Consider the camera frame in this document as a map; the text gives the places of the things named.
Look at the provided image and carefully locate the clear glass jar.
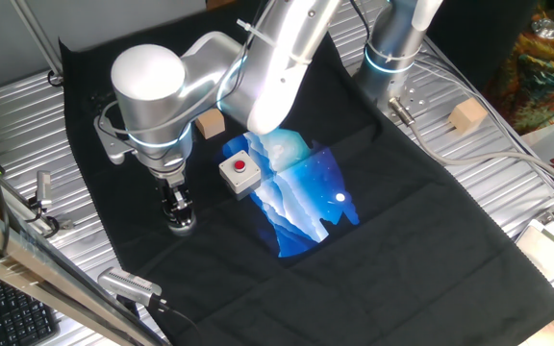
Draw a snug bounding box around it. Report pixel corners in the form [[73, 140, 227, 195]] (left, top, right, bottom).
[[166, 209, 198, 236]]

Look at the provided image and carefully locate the black cloth with blue print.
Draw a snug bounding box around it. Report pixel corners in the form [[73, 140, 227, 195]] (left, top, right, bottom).
[[59, 0, 554, 346]]

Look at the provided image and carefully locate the silver faceted ornament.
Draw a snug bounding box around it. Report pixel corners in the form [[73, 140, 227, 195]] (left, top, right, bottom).
[[531, 16, 554, 40]]

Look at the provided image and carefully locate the thin metal pole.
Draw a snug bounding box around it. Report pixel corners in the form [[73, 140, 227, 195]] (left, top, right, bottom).
[[10, 0, 65, 78]]

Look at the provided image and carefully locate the wrist camera with silver bracket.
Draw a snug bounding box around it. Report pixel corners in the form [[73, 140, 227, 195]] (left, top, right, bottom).
[[92, 113, 138, 166]]

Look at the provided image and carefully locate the white flat device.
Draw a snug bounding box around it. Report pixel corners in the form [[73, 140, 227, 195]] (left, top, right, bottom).
[[516, 218, 554, 292]]

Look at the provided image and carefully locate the black chair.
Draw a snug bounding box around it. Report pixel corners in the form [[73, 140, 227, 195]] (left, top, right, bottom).
[[425, 0, 541, 92]]

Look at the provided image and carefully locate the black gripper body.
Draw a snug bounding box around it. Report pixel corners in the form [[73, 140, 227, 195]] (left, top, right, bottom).
[[155, 173, 191, 212]]

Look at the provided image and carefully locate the silver camera with black cable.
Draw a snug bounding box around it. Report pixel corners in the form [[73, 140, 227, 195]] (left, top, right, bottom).
[[97, 266, 164, 309]]

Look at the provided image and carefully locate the silver camera on rail clamp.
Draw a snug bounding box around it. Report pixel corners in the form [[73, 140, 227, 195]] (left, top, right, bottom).
[[26, 170, 74, 236]]

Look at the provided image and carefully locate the aluminium frame beam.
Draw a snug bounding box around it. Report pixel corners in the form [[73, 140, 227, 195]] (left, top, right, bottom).
[[0, 194, 167, 346]]

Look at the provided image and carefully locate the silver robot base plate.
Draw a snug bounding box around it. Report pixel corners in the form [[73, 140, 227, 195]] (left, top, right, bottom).
[[377, 79, 430, 116]]

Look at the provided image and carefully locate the grey box with red button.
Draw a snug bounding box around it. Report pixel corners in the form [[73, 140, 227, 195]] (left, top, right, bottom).
[[217, 149, 263, 196]]

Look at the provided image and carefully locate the wooden cube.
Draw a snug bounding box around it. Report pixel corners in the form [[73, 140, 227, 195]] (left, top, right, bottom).
[[194, 108, 227, 141], [448, 97, 489, 136]]

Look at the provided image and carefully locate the colourful patterned fabric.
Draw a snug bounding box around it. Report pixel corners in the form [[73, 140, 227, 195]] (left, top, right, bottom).
[[483, 0, 554, 136]]

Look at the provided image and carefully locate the black keyboard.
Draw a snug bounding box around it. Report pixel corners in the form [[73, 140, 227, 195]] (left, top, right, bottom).
[[0, 268, 62, 346]]

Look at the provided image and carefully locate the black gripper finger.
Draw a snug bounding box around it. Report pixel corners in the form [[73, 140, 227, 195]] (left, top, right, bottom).
[[164, 200, 183, 225], [180, 196, 197, 223]]

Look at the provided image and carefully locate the grey robot hose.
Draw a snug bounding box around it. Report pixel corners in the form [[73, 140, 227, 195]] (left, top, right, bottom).
[[387, 95, 554, 196]]

